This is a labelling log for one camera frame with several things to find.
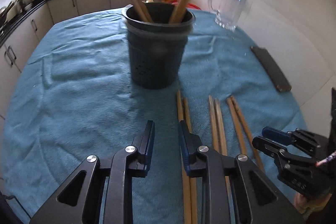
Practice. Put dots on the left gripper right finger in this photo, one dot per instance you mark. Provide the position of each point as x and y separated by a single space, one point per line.
189 144

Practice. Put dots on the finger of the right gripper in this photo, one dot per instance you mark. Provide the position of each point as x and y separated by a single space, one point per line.
270 148
284 138

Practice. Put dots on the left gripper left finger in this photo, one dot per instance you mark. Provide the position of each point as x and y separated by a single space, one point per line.
144 145

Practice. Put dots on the lower kitchen cabinets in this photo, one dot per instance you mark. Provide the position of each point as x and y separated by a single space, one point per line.
25 35

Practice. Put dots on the person's right hand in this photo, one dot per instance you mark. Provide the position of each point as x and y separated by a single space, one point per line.
301 203

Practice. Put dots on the wooden chopstick five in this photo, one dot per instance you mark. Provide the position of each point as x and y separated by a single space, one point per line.
213 122

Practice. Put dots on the wooden chopstick seven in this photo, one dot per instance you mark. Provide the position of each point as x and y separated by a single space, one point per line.
237 126

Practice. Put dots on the wooden chopstick six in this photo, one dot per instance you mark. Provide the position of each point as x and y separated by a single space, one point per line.
220 128

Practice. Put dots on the dark sheathed knife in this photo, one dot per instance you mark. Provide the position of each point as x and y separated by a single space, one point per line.
274 72

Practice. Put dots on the blue towel table cover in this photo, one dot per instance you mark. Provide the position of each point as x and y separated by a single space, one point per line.
75 98

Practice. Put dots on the dark green utensil holder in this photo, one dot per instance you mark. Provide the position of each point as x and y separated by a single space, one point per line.
156 49

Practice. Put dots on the red plastic basin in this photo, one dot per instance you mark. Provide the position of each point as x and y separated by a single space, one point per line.
192 6

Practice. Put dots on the clear glass pitcher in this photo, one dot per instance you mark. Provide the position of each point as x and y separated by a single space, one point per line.
227 12

